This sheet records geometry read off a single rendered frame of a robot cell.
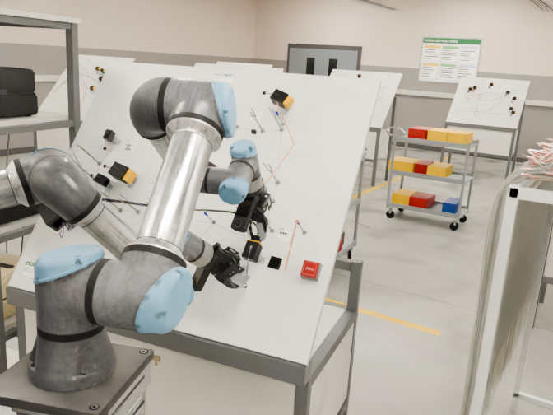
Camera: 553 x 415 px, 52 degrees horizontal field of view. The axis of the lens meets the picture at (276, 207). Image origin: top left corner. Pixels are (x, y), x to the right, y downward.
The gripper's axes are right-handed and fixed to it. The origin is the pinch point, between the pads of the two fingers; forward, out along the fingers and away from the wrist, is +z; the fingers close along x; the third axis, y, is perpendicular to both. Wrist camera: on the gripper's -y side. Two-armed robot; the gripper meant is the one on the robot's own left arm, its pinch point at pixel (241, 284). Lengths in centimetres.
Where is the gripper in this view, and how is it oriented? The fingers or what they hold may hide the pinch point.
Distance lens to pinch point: 179.1
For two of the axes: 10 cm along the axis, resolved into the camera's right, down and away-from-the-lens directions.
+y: 7.6, -6.0, -2.4
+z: 5.7, 4.5, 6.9
